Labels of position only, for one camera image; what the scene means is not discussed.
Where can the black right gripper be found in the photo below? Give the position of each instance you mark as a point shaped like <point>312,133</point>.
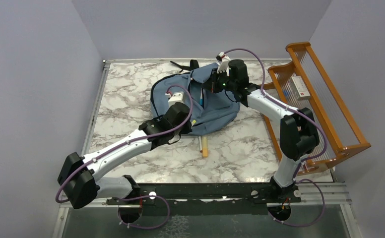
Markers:
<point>213,78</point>

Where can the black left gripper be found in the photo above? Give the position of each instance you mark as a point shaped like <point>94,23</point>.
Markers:
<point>187,129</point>

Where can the red capped white pen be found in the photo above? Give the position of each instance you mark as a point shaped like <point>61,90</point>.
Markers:
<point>200,144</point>

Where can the orange highlighter marker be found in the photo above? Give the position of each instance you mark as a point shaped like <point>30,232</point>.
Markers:
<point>204,143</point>

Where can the blue student backpack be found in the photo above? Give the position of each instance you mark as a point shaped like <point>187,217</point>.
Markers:
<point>219,109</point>

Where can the blue capped white pen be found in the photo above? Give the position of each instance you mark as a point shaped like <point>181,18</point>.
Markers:
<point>201,101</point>

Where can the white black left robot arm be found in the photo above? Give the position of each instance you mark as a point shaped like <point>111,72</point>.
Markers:
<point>82,178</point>

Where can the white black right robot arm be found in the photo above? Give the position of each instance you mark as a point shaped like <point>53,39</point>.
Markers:
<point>298,132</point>

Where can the white red small box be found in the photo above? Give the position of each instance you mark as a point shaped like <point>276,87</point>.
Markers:
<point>299,88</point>

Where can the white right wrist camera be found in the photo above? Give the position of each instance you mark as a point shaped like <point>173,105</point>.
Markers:
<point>223,62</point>

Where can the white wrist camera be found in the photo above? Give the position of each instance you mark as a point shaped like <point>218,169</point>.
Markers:
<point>174,98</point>
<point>223,62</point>

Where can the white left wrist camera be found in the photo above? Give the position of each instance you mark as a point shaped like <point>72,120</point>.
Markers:
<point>174,98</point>

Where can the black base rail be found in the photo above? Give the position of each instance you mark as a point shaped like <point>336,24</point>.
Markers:
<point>200,199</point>

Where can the wooden wire rack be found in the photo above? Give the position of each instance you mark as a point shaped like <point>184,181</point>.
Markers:
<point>344,137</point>

